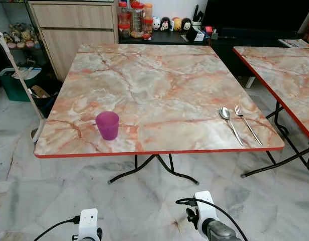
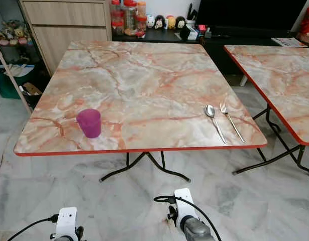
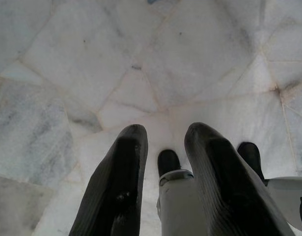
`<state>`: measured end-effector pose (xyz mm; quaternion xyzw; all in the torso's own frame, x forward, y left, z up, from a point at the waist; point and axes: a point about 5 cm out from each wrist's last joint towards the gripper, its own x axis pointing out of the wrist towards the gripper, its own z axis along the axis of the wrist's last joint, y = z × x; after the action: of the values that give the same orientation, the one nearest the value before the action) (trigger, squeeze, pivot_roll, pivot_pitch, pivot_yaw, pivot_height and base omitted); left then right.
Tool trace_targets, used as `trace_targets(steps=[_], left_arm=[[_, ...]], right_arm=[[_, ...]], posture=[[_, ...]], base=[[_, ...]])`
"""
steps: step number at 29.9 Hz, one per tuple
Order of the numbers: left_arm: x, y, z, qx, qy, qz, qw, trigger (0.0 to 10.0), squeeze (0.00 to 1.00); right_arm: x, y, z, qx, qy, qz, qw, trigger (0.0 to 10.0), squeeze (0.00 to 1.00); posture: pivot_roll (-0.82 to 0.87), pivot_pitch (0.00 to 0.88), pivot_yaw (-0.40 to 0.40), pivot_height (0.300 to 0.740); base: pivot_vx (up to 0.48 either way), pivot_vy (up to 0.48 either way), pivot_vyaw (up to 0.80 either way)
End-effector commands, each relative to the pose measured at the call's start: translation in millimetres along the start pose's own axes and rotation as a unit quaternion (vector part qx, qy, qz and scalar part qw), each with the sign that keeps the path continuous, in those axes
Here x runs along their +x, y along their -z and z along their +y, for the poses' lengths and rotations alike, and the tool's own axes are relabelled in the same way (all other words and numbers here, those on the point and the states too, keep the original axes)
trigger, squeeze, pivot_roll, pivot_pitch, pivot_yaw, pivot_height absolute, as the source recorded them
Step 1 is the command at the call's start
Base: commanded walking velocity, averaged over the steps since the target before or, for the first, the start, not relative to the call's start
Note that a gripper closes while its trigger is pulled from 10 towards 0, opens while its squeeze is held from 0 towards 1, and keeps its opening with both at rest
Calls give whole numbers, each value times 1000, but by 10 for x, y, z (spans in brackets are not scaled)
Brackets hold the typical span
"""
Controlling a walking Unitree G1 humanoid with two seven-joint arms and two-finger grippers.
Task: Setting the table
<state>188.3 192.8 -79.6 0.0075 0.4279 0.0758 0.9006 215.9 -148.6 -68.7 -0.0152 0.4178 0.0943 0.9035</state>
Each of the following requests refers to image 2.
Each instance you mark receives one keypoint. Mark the steel spoon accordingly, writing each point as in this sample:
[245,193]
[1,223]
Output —
[210,111]

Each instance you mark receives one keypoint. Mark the purple plastic cup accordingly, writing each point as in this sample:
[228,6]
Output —
[89,124]

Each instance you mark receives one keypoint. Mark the steel fork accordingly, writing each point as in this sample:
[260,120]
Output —
[224,108]

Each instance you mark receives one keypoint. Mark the black bin with cardboard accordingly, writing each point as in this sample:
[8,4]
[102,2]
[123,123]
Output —
[34,98]

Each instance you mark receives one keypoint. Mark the green plastic bin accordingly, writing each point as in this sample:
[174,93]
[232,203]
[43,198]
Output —
[6,86]

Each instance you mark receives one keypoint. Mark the white and black box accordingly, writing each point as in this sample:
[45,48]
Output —
[189,32]

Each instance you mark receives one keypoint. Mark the small red box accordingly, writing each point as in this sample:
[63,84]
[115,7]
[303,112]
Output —
[202,29]

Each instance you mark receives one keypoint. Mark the yellow round figurine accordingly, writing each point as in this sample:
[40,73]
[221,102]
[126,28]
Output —
[171,22]

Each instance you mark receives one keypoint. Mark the black pink round figurine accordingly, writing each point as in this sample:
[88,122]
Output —
[160,22]

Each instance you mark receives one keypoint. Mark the white round figurine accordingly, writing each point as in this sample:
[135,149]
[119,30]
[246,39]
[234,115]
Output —
[150,21]

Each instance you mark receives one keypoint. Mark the orange snack jar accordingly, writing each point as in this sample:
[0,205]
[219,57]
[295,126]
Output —
[141,18]

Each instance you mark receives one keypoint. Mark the large clear red lid jar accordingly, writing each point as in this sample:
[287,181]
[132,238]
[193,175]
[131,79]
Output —
[129,18]

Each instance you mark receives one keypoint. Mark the stacked red lid jars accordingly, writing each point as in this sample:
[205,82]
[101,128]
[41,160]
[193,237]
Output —
[116,18]

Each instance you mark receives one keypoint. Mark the printed magazine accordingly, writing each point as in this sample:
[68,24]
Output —
[289,42]

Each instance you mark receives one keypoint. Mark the small plush toys cluster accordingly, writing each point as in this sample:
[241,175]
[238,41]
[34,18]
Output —
[13,34]

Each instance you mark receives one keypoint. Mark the black television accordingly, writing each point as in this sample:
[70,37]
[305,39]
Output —
[249,14]

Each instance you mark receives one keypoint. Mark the red dressed doll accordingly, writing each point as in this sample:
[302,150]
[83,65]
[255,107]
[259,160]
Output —
[308,25]

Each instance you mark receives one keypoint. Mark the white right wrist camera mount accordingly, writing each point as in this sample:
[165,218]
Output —
[185,206]

